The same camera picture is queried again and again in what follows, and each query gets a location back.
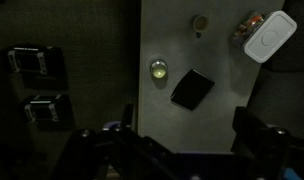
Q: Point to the glass jar candle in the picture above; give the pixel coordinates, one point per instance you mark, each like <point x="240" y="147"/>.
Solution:
<point x="158" y="69"/>

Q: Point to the dark patterned sofa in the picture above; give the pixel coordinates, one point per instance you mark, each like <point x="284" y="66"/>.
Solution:
<point x="285" y="96"/>

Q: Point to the clear container with white lid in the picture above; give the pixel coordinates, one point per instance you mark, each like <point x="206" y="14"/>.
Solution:
<point x="270" y="37"/>

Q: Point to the dark blue mug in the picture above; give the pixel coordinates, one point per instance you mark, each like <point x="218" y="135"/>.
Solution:
<point x="200" y="24"/>

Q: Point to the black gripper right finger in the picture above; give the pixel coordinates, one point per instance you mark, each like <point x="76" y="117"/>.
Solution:
<point x="258" y="146"/>

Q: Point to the black rectangular block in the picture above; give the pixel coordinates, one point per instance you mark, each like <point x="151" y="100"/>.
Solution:
<point x="192" y="90"/>

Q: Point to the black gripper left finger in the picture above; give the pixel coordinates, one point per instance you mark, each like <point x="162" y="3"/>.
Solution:
<point x="102" y="150"/>

